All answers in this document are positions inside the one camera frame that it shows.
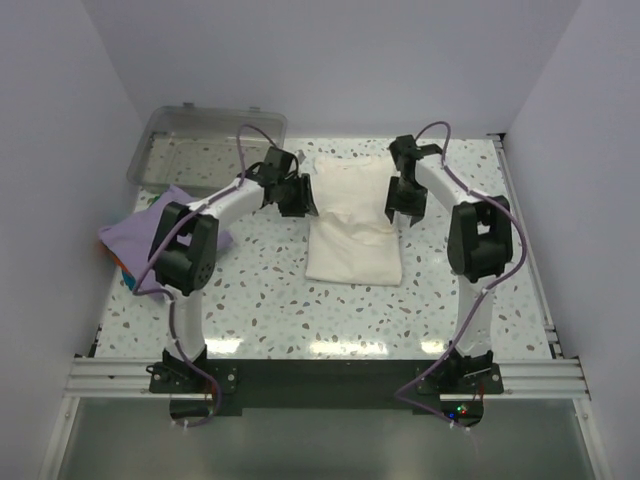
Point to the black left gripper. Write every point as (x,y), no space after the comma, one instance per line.
(296,195)

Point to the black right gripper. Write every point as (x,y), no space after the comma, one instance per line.
(406,198)

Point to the white Coca-Cola t-shirt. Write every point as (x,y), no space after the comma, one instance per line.
(351,240)

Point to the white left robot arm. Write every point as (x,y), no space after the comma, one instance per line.
(186,341)

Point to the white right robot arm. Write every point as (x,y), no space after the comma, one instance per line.
(479,244)

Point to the clear plastic storage bin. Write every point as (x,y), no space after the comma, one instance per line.
(195,148)

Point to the folded purple t-shirt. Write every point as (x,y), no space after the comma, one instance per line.
(145,240)

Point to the folded orange and teal clothes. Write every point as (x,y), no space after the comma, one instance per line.
(128,257)

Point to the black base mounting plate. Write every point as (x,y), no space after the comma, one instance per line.
(227,387)

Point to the aluminium right side rail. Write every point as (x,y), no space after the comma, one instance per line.
(553,339)

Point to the aluminium rail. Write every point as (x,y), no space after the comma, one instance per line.
(553,339)
(527,379)

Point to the aluminium front rail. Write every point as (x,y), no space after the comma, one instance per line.
(527,379)

